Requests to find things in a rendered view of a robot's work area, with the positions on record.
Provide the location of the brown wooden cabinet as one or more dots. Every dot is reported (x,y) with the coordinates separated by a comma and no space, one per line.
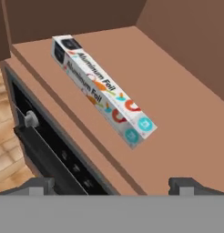
(141,75)

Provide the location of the black oven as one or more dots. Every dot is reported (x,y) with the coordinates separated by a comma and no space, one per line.
(53,145)

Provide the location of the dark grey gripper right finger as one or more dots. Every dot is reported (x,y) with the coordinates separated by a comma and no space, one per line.
(183,185)

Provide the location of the white aluminum foil box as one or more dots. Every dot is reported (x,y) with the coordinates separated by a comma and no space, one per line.
(100,88)

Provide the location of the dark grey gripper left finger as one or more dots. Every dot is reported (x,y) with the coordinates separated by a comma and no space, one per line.
(41,185)

